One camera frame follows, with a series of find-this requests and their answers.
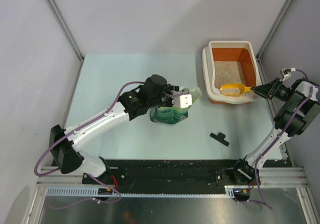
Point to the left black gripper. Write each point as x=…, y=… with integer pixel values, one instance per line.
x=171, y=101

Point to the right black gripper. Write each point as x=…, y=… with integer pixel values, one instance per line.
x=266, y=90

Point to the green litter bag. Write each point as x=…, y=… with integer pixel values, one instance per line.
x=172, y=115

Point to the orange plastic scoop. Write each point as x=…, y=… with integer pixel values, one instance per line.
x=234, y=89

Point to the black bag clip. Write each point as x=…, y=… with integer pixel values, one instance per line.
x=221, y=138

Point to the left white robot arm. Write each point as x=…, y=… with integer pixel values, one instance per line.
x=66, y=144

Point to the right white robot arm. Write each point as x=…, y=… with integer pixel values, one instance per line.
x=299, y=110

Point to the white orange litter box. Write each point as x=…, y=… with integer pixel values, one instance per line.
x=230, y=62

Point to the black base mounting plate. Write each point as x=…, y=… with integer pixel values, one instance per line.
x=219, y=172

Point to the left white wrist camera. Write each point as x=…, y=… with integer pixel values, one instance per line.
x=182, y=101

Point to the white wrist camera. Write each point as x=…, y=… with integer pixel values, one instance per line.
x=182, y=101
x=286, y=73

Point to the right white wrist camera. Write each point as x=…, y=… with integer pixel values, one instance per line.
x=286, y=73

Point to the aluminium extrusion rail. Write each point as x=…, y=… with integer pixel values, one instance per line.
x=270, y=177

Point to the right aluminium frame post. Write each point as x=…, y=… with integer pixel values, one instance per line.
x=274, y=28

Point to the aluminium frame post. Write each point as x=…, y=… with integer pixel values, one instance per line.
x=65, y=29
x=274, y=28

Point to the grey slotted cable duct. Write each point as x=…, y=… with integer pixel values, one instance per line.
x=103, y=192

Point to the left aluminium frame post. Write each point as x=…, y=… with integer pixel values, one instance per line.
x=65, y=29

